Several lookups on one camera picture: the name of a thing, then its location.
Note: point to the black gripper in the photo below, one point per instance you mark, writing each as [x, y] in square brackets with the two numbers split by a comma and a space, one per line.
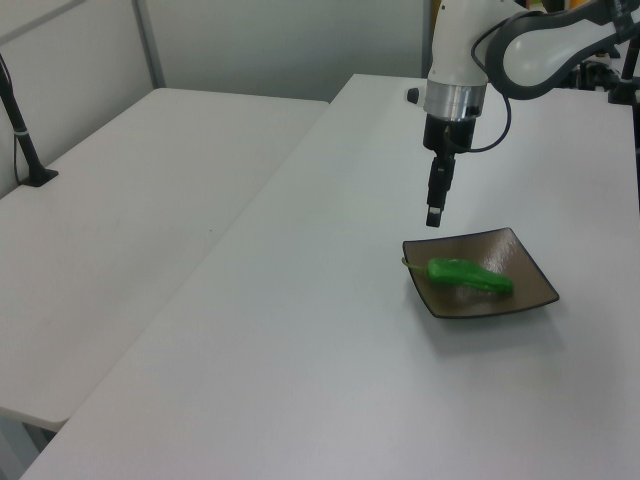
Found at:
[449, 134]

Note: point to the green chili pepper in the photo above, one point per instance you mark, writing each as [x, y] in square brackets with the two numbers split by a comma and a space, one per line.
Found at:
[462, 272]

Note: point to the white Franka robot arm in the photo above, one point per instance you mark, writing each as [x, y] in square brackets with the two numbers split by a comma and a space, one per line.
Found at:
[457, 50]

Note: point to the square brown ceramic plate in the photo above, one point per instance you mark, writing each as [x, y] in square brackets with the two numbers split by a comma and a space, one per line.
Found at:
[520, 280]

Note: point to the black clamp stand pole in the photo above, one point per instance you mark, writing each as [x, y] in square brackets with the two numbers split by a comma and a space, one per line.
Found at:
[626, 80]

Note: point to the grey partition frame post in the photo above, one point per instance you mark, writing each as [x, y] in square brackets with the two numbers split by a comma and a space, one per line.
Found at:
[149, 42]

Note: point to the black camera stand pole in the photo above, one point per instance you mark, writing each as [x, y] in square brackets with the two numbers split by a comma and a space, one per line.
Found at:
[22, 140]

